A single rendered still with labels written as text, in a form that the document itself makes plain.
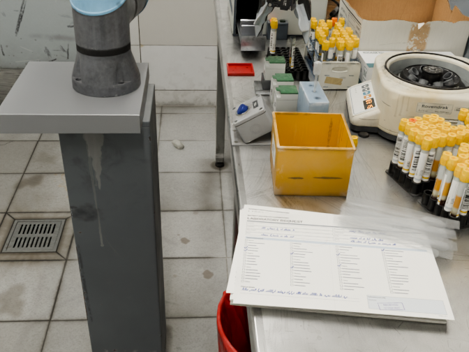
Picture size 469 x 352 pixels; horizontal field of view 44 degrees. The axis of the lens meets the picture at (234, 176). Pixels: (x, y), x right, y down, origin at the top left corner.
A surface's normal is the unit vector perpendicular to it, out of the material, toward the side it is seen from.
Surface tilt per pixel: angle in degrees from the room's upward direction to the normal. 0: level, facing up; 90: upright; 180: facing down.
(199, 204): 0
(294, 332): 0
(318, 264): 1
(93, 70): 72
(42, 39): 90
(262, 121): 90
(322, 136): 90
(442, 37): 92
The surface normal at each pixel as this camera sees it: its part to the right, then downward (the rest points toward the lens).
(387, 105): -0.85, 0.26
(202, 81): 0.06, 0.55
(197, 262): 0.04, -0.84
